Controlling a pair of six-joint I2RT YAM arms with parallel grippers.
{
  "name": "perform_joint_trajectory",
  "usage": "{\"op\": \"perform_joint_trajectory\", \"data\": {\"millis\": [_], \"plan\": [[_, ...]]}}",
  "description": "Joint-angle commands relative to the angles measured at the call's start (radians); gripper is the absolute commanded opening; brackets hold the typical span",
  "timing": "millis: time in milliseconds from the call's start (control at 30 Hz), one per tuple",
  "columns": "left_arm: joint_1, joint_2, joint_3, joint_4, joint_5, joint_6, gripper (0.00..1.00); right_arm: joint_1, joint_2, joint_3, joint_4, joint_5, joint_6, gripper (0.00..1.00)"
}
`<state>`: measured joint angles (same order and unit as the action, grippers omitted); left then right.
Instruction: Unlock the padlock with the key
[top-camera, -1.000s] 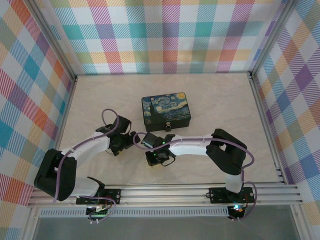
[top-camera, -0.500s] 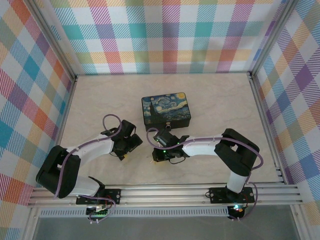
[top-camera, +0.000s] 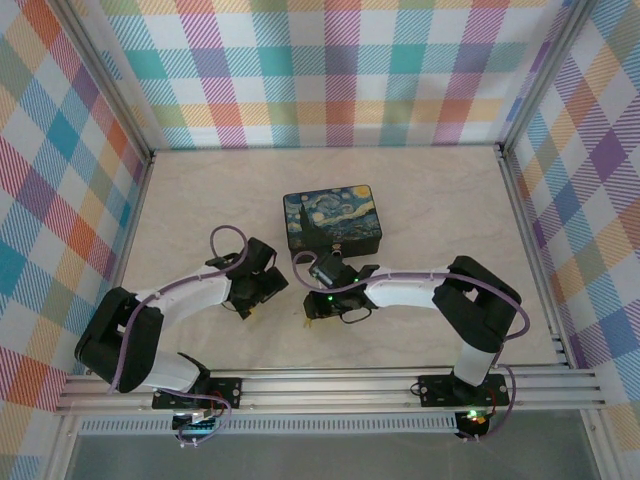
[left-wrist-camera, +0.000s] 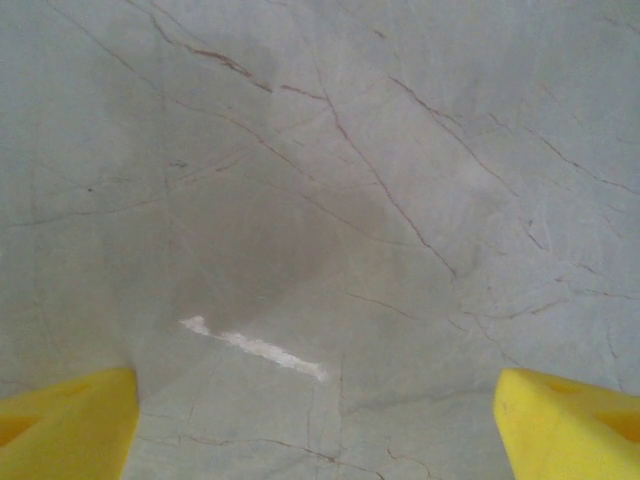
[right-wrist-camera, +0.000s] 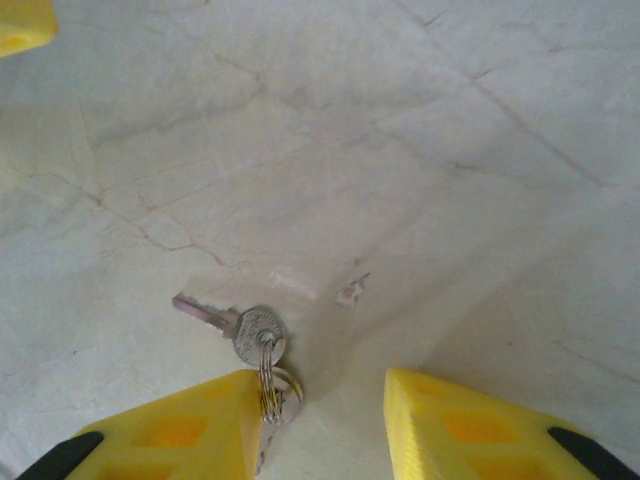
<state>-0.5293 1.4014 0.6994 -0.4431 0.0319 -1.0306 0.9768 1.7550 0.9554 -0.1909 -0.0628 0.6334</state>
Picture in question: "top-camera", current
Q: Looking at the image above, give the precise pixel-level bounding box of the controller board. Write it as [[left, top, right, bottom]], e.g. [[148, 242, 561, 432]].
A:
[[456, 406, 490, 437], [171, 408, 222, 435]]

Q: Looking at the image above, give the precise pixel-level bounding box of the grey slotted cable duct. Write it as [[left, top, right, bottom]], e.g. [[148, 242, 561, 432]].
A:
[[78, 411, 460, 436]]

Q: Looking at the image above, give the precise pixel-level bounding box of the aluminium rail beam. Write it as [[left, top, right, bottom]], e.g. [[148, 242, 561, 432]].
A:
[[53, 367, 607, 415]]

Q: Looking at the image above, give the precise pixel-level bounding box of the aluminium frame leg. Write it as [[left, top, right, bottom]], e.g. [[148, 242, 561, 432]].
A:
[[578, 409, 615, 480], [46, 412, 85, 480]]

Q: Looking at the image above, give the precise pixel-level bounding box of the aluminium side rail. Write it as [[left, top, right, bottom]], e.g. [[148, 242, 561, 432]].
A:
[[496, 147, 581, 372]]

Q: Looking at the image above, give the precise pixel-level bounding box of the right controller board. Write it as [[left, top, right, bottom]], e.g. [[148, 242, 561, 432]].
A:
[[456, 406, 490, 437]]

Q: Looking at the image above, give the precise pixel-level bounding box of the thin black right gripper wire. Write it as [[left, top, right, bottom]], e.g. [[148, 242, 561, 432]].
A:
[[342, 305, 375, 325]]

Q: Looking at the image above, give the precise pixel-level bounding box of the aluminium frame post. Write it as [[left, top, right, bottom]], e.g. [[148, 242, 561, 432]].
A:
[[496, 0, 602, 160], [62, 0, 157, 162]]

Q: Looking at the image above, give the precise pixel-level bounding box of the left controller board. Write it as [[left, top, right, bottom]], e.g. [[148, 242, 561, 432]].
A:
[[171, 408, 222, 435]]

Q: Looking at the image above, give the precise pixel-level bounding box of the black box with painting lid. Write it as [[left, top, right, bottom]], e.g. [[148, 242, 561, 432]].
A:
[[282, 183, 385, 259]]

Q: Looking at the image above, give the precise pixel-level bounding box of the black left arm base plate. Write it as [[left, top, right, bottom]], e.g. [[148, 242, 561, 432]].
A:
[[151, 377, 244, 412]]

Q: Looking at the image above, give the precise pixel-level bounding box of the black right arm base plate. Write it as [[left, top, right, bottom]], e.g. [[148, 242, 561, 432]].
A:
[[417, 372, 512, 408]]

